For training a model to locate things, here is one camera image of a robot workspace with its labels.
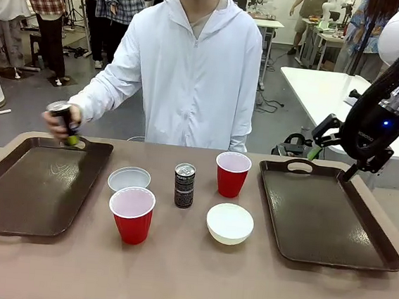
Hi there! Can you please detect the person in white hooded jacket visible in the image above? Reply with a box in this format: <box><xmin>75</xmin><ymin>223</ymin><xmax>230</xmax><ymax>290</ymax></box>
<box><xmin>65</xmin><ymin>0</ymin><xmax>270</xmax><ymax>155</ymax></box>

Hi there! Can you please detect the black device with green parts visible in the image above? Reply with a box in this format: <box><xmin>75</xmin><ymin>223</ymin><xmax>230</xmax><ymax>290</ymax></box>
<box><xmin>270</xmin><ymin>130</ymin><xmax>315</xmax><ymax>160</ymax></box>

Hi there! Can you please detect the person's left forearm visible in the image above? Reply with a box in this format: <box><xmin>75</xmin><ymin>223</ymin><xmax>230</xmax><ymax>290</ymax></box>
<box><xmin>227</xmin><ymin>129</ymin><xmax>252</xmax><ymax>154</ymax></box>

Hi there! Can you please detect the person's right forearm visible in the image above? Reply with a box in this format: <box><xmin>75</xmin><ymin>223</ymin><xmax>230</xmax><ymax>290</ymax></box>
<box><xmin>66</xmin><ymin>60</ymin><xmax>137</xmax><ymax>127</ymax></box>

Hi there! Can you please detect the red plastic cup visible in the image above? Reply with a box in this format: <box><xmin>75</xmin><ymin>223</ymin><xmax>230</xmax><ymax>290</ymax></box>
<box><xmin>212</xmin><ymin>150</ymin><xmax>253</xmax><ymax>201</ymax></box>
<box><xmin>104</xmin><ymin>184</ymin><xmax>158</xmax><ymax>248</ymax></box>

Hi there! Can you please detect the black drink can green base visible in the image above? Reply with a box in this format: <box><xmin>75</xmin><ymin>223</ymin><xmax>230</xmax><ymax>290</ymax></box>
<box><xmin>42</xmin><ymin>99</ymin><xmax>85</xmax><ymax>148</ymax></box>

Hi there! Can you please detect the person's right hand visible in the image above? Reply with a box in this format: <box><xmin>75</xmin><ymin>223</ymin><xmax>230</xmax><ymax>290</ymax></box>
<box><xmin>39</xmin><ymin>101</ymin><xmax>85</xmax><ymax>143</ymax></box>

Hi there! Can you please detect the white side table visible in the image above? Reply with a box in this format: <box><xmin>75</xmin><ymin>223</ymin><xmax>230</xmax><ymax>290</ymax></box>
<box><xmin>272</xmin><ymin>65</ymin><xmax>399</xmax><ymax>162</ymax></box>

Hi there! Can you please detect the black braided cable sleeve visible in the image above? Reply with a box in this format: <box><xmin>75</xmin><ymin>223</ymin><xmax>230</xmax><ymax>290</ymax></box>
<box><xmin>338</xmin><ymin>28</ymin><xmax>399</xmax><ymax>166</ymax></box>

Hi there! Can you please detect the shallow white bowl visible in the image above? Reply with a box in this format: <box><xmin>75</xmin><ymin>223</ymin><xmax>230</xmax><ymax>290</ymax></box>
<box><xmin>106</xmin><ymin>163</ymin><xmax>153</xmax><ymax>197</ymax></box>

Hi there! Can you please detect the white background workbench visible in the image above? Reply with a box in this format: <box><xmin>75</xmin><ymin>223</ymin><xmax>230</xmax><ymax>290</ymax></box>
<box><xmin>296</xmin><ymin>17</ymin><xmax>350</xmax><ymax>73</ymax></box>

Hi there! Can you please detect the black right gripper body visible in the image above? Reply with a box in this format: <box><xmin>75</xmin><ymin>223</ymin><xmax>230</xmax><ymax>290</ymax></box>
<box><xmin>351</xmin><ymin>100</ymin><xmax>399</xmax><ymax>177</ymax></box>

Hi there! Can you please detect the black stool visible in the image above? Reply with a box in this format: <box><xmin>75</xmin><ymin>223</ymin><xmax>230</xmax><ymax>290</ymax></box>
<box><xmin>25</xmin><ymin>32</ymin><xmax>49</xmax><ymax>70</ymax></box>

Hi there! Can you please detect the bystander in olive shirt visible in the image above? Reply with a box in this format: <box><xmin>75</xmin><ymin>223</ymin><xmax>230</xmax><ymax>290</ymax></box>
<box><xmin>285</xmin><ymin>0</ymin><xmax>328</xmax><ymax>59</ymax></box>

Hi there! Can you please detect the black floor cable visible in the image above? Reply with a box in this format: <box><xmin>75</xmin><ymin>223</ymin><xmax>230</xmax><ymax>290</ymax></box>
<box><xmin>254</xmin><ymin>89</ymin><xmax>286</xmax><ymax>115</ymax></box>

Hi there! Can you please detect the bystander in red plaid shirt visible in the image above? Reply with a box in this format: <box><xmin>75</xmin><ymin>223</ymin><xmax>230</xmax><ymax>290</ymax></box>
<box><xmin>6</xmin><ymin>0</ymin><xmax>77</xmax><ymax>87</ymax></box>

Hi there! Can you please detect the deep white bowl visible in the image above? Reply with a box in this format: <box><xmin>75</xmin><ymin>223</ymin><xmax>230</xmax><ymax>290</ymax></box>
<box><xmin>203</xmin><ymin>201</ymin><xmax>257</xmax><ymax>248</ymax></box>

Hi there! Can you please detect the white background desk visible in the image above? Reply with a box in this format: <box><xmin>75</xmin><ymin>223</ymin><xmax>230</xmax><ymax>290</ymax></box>
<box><xmin>244</xmin><ymin>17</ymin><xmax>286</xmax><ymax>91</ymax></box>

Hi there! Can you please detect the black Pepsi can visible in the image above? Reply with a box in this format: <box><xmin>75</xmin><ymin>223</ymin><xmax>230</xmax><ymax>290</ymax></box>
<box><xmin>170</xmin><ymin>161</ymin><xmax>200</xmax><ymax>210</ymax></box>

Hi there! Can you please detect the brown plastic serving tray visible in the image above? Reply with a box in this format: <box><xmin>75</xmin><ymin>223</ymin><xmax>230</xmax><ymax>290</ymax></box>
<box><xmin>0</xmin><ymin>132</ymin><xmax>115</xmax><ymax>245</ymax></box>
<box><xmin>249</xmin><ymin>155</ymin><xmax>399</xmax><ymax>274</ymax></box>

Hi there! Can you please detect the bystander in blue plaid shirt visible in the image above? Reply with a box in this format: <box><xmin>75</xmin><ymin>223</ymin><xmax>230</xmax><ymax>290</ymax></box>
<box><xmin>87</xmin><ymin>0</ymin><xmax>157</xmax><ymax>75</ymax></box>

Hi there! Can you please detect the small black object on table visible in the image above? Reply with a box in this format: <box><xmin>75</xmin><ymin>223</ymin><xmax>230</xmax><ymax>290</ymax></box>
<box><xmin>344</xmin><ymin>88</ymin><xmax>362</xmax><ymax>107</ymax></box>

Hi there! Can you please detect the bystander in blue patterned shirt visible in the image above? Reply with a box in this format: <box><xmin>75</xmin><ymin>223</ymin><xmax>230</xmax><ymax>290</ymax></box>
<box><xmin>333</xmin><ymin>0</ymin><xmax>399</xmax><ymax>84</ymax></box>

